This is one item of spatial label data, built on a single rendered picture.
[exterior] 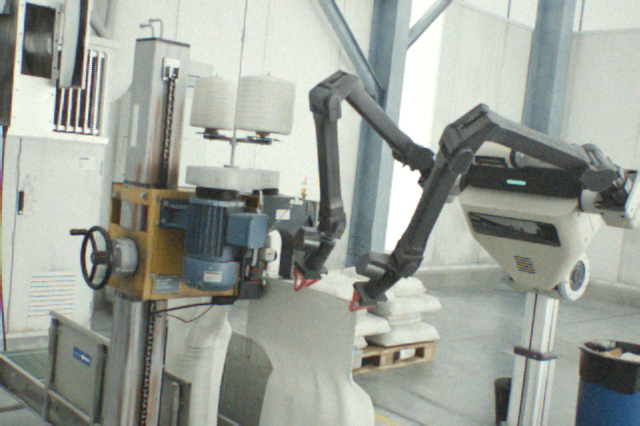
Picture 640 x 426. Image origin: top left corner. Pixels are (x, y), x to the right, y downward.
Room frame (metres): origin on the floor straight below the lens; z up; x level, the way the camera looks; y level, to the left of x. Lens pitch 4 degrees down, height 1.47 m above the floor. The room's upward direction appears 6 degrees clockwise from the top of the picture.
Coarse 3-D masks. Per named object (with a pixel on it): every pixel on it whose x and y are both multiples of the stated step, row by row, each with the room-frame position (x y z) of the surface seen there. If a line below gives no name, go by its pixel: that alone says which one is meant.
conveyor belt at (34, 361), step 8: (0, 352) 3.53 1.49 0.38; (8, 352) 3.54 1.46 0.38; (16, 352) 3.55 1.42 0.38; (24, 352) 3.57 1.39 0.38; (32, 352) 3.58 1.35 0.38; (40, 352) 3.59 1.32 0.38; (48, 352) 3.61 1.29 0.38; (16, 360) 3.43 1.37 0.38; (24, 360) 3.44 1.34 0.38; (32, 360) 3.45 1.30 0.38; (40, 360) 3.47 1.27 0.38; (24, 368) 3.32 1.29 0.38; (32, 368) 3.33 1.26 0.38; (40, 368) 3.35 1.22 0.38; (40, 376) 3.23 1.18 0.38
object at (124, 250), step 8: (112, 240) 2.09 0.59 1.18; (120, 240) 2.07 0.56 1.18; (128, 240) 2.09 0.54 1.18; (120, 248) 2.05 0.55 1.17; (128, 248) 2.06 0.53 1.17; (136, 248) 2.08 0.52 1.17; (120, 256) 2.05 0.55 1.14; (128, 256) 2.05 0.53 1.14; (136, 256) 2.07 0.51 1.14; (120, 264) 2.05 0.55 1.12; (128, 264) 2.06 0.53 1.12; (136, 264) 2.07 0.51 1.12; (112, 272) 2.08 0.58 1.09; (120, 272) 2.05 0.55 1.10; (128, 272) 2.07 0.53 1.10
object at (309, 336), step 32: (288, 288) 2.29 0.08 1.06; (256, 320) 2.39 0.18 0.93; (288, 320) 2.28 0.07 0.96; (320, 320) 2.17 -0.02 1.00; (352, 320) 2.07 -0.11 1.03; (288, 352) 2.26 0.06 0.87; (320, 352) 2.16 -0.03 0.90; (352, 352) 2.06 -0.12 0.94; (288, 384) 2.16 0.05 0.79; (320, 384) 2.08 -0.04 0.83; (352, 384) 2.06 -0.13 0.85; (288, 416) 2.13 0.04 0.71; (320, 416) 2.03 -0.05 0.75; (352, 416) 2.00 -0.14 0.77
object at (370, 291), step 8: (368, 280) 2.02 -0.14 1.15; (376, 280) 1.98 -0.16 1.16; (360, 288) 2.01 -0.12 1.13; (368, 288) 2.00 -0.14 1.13; (376, 288) 1.99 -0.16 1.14; (384, 288) 1.98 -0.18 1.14; (360, 296) 1.99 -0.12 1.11; (368, 296) 2.01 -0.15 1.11; (376, 296) 2.00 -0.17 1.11; (384, 296) 2.05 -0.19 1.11
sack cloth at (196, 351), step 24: (168, 312) 2.69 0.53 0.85; (192, 312) 2.60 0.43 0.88; (216, 312) 2.53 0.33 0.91; (168, 336) 2.58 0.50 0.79; (192, 336) 2.51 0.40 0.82; (216, 336) 2.53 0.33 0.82; (168, 360) 2.56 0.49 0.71; (192, 360) 2.52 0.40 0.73; (216, 360) 2.56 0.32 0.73; (192, 384) 2.52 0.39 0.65; (216, 384) 2.58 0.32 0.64; (192, 408) 2.51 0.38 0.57; (216, 408) 2.60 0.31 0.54
